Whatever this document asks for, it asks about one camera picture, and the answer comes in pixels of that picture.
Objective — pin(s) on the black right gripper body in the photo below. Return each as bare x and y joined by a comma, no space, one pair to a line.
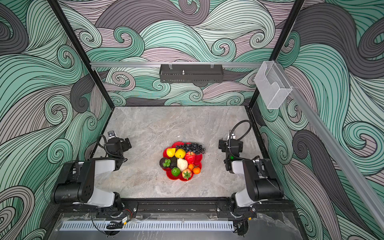
223,144

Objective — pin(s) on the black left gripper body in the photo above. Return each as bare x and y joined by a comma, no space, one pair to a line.
124,146

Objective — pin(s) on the dark purple grape bunch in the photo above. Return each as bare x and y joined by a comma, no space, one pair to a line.
192,147

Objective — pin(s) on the red apple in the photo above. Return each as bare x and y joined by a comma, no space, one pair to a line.
190,157

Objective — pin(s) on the dark brown passion fruit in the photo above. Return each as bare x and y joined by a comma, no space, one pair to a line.
165,163

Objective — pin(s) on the small peach fruit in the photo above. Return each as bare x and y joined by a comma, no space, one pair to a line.
187,174

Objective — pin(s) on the beige garlic bulb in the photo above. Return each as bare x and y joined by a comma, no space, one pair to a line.
182,164

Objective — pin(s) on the large yellow lemon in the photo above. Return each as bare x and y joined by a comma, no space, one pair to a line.
180,153

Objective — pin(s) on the red flower-shaped fruit bowl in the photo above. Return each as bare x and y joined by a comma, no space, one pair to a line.
197,163

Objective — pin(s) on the small wrinkled yellow fruit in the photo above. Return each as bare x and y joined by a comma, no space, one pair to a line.
170,152

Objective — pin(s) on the dark avocado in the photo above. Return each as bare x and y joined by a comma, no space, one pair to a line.
173,163

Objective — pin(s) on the green lime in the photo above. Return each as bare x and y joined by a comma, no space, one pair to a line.
175,171

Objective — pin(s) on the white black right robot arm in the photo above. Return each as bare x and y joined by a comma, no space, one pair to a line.
260,177

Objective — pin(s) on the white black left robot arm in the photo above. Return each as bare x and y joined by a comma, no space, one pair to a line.
76,181

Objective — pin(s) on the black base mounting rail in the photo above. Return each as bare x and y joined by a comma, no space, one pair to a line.
220,207

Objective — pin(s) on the clear plastic wall bin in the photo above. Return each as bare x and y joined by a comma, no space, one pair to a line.
272,83

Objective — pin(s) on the aluminium wall rail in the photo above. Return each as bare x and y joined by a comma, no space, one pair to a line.
137,64

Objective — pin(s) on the black perforated wall tray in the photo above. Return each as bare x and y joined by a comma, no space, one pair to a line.
196,74

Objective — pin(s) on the white slotted cable duct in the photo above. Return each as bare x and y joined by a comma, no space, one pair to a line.
150,226

